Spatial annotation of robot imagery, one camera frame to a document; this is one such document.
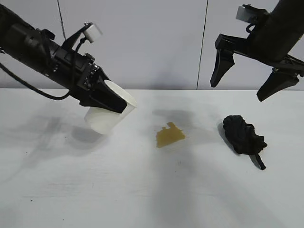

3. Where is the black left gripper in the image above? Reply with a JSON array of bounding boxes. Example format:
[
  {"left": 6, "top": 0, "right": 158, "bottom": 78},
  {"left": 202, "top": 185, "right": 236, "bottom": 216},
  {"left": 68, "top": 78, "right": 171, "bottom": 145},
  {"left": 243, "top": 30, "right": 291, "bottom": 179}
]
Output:
[{"left": 47, "top": 44, "right": 128, "bottom": 114}]

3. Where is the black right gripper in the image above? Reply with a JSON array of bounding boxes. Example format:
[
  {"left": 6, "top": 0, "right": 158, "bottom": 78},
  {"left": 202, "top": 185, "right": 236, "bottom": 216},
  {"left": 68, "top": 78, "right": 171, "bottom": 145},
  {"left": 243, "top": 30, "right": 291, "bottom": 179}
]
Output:
[{"left": 209, "top": 14, "right": 304, "bottom": 103}]

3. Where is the white paper cup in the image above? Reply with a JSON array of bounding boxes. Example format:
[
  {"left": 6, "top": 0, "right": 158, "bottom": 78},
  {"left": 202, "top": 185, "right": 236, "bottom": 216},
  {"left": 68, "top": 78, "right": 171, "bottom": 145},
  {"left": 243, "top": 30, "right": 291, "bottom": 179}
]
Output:
[{"left": 84, "top": 80, "right": 138, "bottom": 135}]

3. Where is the black cloth rag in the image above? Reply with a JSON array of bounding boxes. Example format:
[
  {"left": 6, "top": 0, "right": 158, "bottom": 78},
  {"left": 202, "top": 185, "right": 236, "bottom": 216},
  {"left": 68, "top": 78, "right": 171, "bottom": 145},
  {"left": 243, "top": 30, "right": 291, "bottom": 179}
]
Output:
[{"left": 222, "top": 114, "right": 268, "bottom": 171}]

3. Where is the brown liquid spill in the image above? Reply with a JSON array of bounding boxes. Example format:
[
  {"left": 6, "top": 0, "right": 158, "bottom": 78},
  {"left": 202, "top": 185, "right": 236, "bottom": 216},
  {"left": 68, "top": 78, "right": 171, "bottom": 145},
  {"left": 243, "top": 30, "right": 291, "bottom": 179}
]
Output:
[{"left": 155, "top": 122, "right": 186, "bottom": 149}]

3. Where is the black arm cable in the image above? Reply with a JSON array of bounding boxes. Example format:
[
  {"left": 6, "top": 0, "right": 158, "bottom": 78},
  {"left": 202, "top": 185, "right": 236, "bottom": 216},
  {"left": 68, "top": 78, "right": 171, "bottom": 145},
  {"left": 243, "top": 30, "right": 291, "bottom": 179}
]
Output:
[{"left": 0, "top": 63, "right": 72, "bottom": 101}]

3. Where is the black right camera bracket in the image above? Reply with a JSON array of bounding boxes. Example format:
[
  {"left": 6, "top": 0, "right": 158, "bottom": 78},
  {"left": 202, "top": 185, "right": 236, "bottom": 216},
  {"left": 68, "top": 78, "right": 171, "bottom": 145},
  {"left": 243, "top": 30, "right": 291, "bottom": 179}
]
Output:
[{"left": 242, "top": 3, "right": 271, "bottom": 26}]

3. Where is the black camera bracket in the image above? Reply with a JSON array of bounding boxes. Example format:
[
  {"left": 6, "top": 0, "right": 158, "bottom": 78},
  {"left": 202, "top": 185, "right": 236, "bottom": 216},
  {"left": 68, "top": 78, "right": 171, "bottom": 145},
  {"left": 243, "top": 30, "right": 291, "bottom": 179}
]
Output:
[
  {"left": 62, "top": 22, "right": 95, "bottom": 52},
  {"left": 242, "top": 3, "right": 271, "bottom": 26}
]

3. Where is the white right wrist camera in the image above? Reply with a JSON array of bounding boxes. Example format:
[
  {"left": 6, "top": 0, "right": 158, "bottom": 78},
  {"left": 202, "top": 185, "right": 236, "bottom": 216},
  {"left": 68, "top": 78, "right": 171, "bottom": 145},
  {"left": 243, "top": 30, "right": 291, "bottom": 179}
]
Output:
[{"left": 235, "top": 5, "right": 256, "bottom": 23}]

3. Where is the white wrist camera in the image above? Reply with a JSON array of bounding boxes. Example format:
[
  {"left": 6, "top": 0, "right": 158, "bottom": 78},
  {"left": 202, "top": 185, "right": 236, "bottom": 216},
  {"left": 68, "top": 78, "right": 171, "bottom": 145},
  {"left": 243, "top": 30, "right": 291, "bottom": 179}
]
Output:
[
  {"left": 235, "top": 5, "right": 256, "bottom": 23},
  {"left": 84, "top": 22, "right": 104, "bottom": 44}
]

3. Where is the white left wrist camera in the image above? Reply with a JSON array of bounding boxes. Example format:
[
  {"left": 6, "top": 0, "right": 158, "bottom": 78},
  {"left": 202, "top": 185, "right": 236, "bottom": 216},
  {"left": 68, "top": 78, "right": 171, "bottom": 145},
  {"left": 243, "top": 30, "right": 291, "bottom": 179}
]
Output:
[{"left": 84, "top": 22, "right": 104, "bottom": 44}]

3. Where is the black left camera bracket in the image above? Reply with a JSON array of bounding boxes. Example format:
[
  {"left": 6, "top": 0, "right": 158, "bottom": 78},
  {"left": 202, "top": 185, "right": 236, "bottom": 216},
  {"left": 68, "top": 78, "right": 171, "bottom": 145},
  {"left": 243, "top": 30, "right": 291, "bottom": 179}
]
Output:
[{"left": 62, "top": 22, "right": 95, "bottom": 52}]

